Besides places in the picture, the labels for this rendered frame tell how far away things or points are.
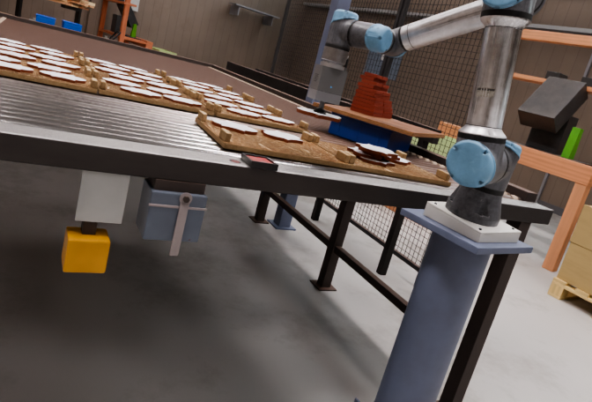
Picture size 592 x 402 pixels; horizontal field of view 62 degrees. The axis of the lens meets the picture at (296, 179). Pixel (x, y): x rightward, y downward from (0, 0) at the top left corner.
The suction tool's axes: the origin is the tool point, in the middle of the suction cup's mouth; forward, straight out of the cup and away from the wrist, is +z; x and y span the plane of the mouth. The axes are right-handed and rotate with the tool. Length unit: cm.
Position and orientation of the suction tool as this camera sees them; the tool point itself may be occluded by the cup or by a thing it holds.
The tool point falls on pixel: (318, 115)
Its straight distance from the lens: 155.5
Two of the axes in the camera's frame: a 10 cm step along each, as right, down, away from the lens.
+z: -2.5, 9.4, 2.2
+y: -9.1, -1.5, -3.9
